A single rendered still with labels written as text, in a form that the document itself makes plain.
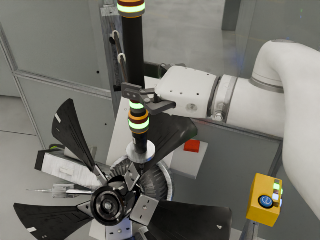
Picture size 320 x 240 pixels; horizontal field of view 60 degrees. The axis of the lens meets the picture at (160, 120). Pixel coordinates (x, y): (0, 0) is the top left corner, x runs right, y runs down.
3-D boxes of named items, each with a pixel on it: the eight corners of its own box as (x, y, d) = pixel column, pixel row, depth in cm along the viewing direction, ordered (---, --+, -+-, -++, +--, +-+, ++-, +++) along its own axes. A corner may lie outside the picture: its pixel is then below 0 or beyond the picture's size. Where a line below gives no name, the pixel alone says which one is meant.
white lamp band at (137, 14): (116, 8, 47) (116, 4, 46) (142, 6, 47) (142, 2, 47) (119, 18, 44) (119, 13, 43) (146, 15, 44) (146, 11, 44)
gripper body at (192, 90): (210, 131, 49) (151, 115, 52) (223, 98, 56) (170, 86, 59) (216, 96, 44) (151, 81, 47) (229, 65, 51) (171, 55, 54)
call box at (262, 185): (250, 187, 117) (255, 171, 110) (275, 195, 114) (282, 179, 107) (244, 220, 105) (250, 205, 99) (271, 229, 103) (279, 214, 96)
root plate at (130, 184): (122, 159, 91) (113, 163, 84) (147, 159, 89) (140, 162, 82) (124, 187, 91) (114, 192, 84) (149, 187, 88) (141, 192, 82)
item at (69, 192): (110, 196, 98) (28, 192, 108) (110, 190, 98) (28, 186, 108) (107, 197, 96) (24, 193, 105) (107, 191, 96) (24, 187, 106)
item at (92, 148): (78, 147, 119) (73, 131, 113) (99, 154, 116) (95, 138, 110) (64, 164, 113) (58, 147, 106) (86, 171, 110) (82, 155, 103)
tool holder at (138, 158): (123, 139, 71) (119, 109, 65) (150, 134, 72) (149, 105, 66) (128, 165, 65) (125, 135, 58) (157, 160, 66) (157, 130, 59)
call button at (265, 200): (260, 196, 102) (261, 193, 101) (271, 199, 101) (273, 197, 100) (258, 205, 99) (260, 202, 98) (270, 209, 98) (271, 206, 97)
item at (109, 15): (102, 25, 114) (99, 4, 108) (119, 24, 115) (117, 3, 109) (104, 36, 106) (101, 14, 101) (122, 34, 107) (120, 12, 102)
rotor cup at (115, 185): (104, 174, 95) (83, 182, 83) (143, 174, 91) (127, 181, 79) (105, 216, 95) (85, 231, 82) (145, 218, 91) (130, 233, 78)
